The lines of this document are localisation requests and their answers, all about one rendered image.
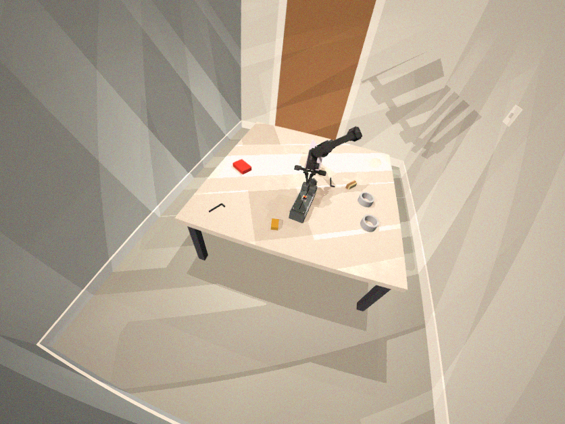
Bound grey short cylinder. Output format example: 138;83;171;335
360;214;379;233
358;191;374;208

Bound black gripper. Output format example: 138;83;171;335
294;158;326;185

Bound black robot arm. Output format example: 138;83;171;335
306;126;362;170

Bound red rectangular block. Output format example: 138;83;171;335
233;160;251;174

